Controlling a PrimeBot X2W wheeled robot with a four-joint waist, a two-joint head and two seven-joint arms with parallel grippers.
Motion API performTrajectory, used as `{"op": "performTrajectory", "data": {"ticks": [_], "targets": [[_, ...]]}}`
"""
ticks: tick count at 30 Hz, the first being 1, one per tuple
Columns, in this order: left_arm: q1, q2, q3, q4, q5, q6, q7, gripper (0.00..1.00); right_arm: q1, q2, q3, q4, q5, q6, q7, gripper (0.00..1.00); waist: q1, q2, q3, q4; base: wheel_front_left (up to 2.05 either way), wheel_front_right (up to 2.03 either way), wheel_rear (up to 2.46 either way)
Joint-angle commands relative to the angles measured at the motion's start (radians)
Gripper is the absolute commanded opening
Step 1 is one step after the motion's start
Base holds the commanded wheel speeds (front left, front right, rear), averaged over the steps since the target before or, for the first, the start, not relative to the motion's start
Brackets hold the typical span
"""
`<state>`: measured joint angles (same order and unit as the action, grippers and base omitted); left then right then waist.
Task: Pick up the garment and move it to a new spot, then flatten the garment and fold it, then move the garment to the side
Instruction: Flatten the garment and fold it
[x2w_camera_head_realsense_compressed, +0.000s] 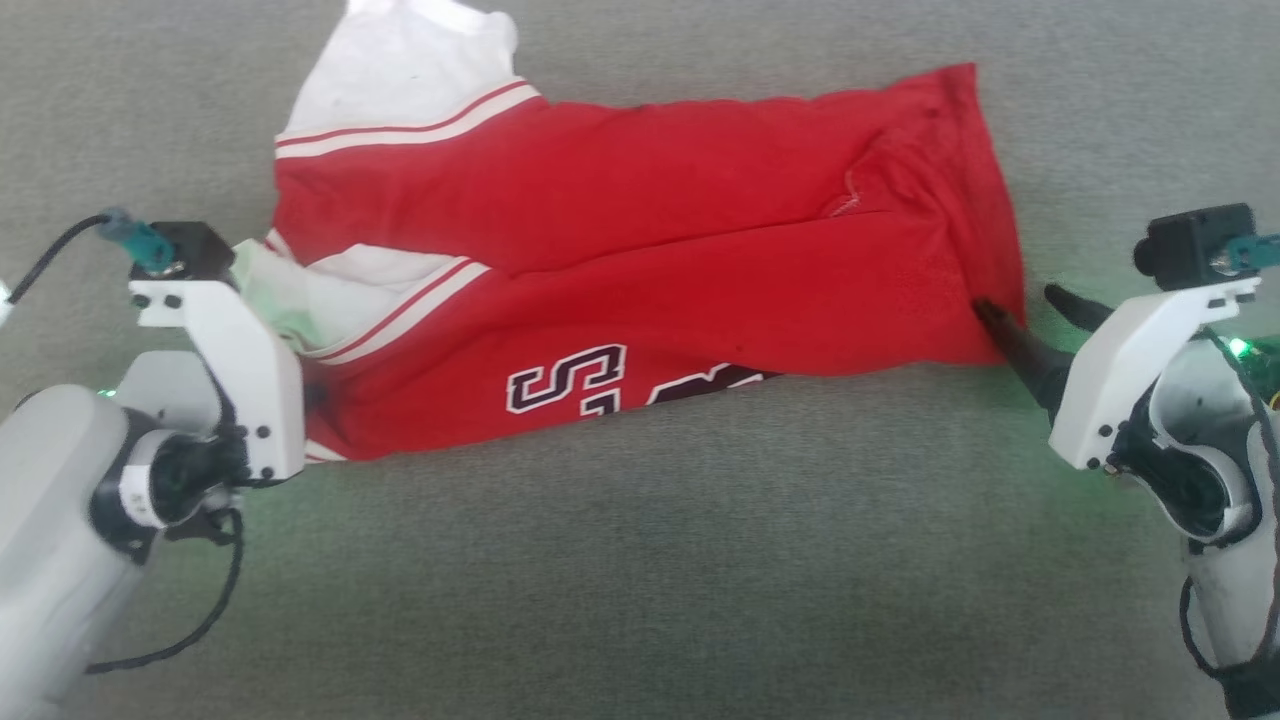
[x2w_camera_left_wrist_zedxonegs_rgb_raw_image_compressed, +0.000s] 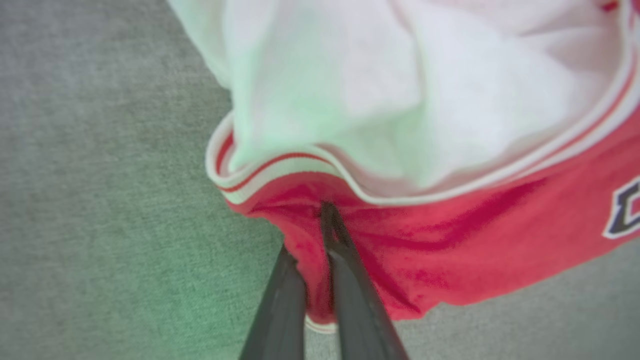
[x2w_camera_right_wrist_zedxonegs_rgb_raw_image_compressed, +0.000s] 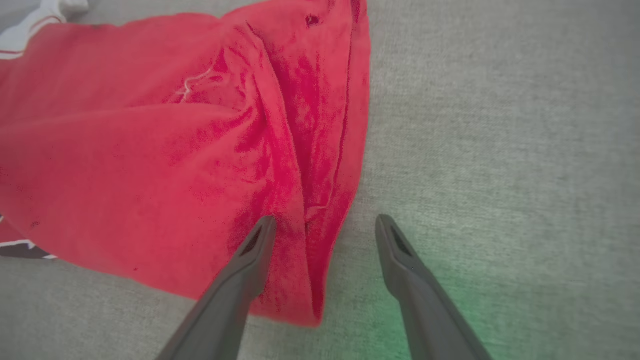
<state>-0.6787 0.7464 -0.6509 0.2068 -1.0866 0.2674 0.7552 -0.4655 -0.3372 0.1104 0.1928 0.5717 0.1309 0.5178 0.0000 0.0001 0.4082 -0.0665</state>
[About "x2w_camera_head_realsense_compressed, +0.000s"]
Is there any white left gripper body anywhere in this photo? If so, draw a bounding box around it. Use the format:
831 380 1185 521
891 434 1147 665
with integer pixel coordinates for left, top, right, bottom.
108 279 307 533

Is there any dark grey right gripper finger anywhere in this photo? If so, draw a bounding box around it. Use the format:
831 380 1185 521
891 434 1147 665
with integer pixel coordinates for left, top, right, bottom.
1044 284 1115 333
973 297 1074 413

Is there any teal left camera connector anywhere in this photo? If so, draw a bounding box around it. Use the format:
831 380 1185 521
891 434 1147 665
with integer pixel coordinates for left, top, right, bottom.
98 207 177 277

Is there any thin black left camera cable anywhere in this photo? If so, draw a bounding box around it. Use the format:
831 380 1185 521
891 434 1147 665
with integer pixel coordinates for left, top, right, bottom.
0 213 113 303

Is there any red and white jersey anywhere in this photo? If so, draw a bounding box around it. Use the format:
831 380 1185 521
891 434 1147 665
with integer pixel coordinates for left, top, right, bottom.
232 0 1026 464

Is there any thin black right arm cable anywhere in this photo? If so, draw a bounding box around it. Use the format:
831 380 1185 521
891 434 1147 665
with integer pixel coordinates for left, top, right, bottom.
1178 575 1280 719

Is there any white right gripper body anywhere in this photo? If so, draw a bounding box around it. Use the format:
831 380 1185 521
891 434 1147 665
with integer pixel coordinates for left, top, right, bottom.
1039 277 1262 542

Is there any teal right camera connector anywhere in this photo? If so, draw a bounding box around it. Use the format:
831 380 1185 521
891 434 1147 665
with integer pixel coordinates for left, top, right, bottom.
1215 233 1280 273

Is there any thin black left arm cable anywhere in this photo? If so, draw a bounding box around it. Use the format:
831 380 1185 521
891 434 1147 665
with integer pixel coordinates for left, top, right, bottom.
85 508 247 674

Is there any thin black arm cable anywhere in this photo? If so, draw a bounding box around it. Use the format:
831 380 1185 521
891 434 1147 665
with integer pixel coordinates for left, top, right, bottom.
85 508 247 674
1178 575 1280 719

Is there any teal camera connector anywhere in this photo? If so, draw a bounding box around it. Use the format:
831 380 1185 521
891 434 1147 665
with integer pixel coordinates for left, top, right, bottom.
98 207 177 277
1215 233 1280 273

